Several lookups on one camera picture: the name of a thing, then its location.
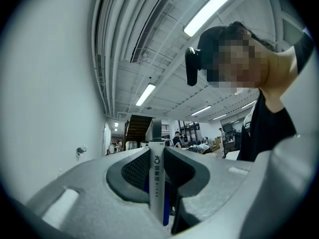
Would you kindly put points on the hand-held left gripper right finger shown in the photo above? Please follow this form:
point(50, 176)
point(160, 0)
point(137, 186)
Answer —
point(214, 188)

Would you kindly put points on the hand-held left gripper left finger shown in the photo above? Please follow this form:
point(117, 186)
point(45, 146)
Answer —
point(94, 198)

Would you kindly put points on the blue microfibre cloth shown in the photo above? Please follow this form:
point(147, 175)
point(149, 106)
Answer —
point(166, 203)

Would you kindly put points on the white labelled tube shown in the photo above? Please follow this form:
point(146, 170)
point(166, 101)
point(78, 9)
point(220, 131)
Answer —
point(157, 178)

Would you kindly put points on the person's black shirt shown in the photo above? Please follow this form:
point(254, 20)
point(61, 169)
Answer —
point(266, 133)

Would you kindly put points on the long ceiling light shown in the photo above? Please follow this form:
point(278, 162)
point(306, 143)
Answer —
point(200, 110)
point(145, 94)
point(209, 10)

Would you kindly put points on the dark wooden staircase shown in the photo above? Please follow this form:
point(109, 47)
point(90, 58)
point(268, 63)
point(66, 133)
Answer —
point(137, 128)

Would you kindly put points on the person's head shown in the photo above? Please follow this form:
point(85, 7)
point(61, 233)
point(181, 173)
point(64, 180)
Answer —
point(249, 63)

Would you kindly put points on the ceiling air vent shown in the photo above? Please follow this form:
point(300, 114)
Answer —
point(149, 29)

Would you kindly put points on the wall holder with paper roll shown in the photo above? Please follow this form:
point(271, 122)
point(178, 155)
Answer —
point(81, 149)

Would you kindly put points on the black head-mounted camera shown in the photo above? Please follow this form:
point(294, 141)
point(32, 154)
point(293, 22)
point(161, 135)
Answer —
point(192, 71)

